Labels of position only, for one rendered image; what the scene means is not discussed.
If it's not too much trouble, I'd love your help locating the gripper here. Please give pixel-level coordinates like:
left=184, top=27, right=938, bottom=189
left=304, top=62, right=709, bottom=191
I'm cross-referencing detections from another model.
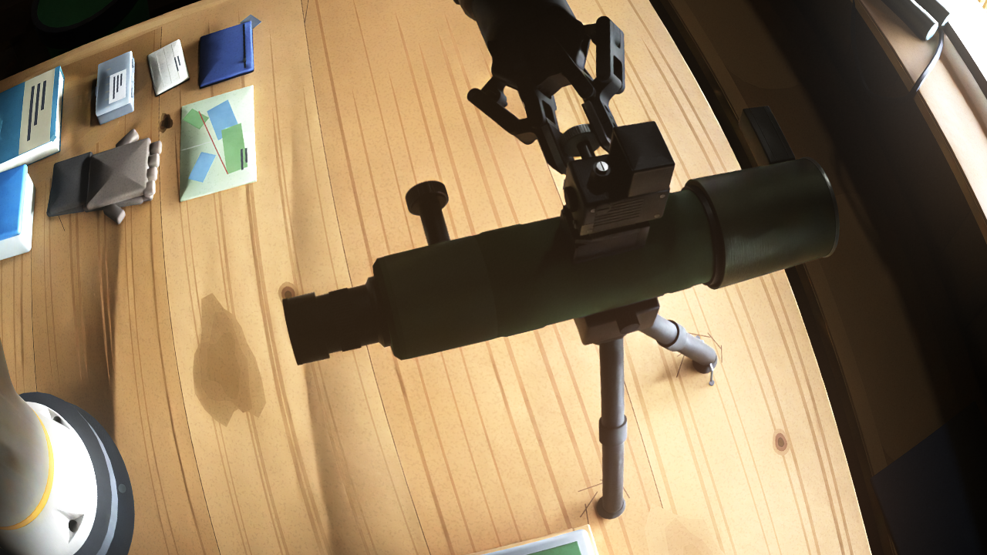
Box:
left=455, top=0, right=626, bottom=172

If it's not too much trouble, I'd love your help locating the black knurled wheel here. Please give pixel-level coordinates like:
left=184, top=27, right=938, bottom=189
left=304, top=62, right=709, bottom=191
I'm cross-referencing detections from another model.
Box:
left=561, top=126, right=599, bottom=156

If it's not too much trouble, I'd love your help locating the black red-dot finder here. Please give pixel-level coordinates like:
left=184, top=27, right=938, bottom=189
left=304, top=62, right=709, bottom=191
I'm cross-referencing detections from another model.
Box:
left=563, top=122, right=676, bottom=241

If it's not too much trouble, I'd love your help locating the black focus knob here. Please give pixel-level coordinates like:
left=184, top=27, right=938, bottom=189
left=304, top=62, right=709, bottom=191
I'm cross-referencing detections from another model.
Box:
left=406, top=181, right=454, bottom=247

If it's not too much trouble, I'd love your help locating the dark green scope body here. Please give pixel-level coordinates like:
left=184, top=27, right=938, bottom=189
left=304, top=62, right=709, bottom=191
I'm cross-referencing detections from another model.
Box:
left=373, top=191, right=719, bottom=361

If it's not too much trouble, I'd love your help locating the dark green sunshade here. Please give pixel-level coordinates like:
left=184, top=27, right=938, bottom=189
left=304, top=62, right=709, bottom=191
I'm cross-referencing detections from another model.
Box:
left=685, top=158, right=840, bottom=291

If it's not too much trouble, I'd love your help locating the black flat block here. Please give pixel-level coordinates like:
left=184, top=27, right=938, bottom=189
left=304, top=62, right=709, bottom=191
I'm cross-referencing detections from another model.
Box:
left=741, top=106, right=797, bottom=165

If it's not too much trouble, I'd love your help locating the black eyepiece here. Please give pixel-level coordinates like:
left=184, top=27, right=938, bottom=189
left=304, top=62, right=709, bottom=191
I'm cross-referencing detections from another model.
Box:
left=281, top=281, right=386, bottom=365

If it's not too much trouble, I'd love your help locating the grey tripod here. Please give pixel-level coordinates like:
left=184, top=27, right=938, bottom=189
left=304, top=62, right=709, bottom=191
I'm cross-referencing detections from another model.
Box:
left=574, top=299, right=719, bottom=520

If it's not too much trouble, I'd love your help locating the dark blue notebook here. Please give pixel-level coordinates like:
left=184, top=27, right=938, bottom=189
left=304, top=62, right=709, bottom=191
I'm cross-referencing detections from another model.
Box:
left=197, top=17, right=263, bottom=89

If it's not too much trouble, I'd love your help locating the pale green map sheet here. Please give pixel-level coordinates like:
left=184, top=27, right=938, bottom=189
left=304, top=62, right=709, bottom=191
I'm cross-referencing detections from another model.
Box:
left=178, top=84, right=258, bottom=204

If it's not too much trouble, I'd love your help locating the white card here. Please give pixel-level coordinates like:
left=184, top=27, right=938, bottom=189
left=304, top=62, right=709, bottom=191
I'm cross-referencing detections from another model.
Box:
left=147, top=39, right=190, bottom=97

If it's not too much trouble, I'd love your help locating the small grey box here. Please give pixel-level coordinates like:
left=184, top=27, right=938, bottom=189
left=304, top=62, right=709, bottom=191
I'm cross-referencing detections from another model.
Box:
left=94, top=51, right=136, bottom=126

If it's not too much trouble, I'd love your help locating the green and white paper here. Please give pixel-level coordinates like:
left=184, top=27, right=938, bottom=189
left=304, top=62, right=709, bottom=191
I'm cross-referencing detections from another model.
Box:
left=474, top=526, right=601, bottom=555

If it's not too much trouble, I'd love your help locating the blue and white book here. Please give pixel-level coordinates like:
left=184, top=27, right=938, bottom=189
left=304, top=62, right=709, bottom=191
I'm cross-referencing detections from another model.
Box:
left=0, top=66, right=66, bottom=173

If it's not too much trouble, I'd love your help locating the blue and white box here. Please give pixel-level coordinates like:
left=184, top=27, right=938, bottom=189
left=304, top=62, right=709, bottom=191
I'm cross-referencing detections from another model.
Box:
left=0, top=163, right=36, bottom=262

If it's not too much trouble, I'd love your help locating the light wooden window frame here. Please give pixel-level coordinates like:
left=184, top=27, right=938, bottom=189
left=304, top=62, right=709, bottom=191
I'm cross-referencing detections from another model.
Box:
left=854, top=0, right=987, bottom=240

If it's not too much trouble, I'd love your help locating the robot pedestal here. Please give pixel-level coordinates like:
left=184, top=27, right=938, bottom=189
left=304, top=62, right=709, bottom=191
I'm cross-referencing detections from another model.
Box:
left=19, top=392, right=136, bottom=555

